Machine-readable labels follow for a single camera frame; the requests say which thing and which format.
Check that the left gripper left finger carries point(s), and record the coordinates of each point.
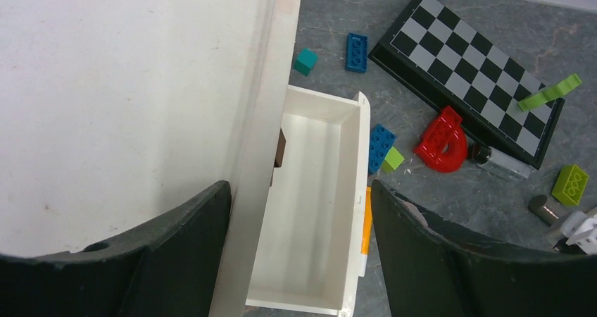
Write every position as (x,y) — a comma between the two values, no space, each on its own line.
(166,266)

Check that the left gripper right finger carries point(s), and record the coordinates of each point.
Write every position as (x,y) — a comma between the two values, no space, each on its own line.
(435,267)

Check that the orange white cream tube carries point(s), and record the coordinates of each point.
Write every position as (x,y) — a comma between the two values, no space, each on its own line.
(367,223)

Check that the concealer tube grey cap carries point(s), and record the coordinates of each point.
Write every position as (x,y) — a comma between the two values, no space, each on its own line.
(545,208)

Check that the clear vial black cap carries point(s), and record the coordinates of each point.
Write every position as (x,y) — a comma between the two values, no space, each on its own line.
(498,163)

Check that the white drawer organizer box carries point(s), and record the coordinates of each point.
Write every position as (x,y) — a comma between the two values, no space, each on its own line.
(114,112)

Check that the small green cube block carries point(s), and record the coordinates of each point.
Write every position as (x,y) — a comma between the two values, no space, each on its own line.
(392,160)

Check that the red lego arch piece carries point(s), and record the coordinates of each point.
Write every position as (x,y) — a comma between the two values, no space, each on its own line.
(443,145)

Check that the blue red lego stack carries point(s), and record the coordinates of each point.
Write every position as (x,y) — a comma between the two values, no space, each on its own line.
(381,141)

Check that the green lego brick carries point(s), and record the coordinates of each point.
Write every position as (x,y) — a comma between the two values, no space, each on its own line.
(570,185)

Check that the black grey checkerboard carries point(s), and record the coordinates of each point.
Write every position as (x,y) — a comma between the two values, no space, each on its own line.
(447,63)

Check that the small blue lego brick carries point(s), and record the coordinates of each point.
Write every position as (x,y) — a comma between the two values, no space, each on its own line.
(356,53)

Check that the green lego plate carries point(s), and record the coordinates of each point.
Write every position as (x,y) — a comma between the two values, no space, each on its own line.
(548,94)

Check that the small teal cube block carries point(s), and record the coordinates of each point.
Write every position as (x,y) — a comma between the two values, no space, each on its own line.
(305,62)

